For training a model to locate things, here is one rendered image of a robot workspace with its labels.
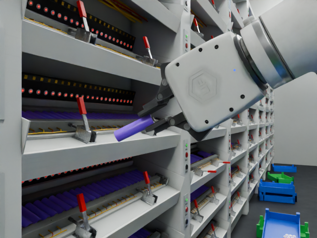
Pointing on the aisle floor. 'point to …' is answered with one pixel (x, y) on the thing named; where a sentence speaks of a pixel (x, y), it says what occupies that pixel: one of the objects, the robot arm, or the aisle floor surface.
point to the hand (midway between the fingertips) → (156, 115)
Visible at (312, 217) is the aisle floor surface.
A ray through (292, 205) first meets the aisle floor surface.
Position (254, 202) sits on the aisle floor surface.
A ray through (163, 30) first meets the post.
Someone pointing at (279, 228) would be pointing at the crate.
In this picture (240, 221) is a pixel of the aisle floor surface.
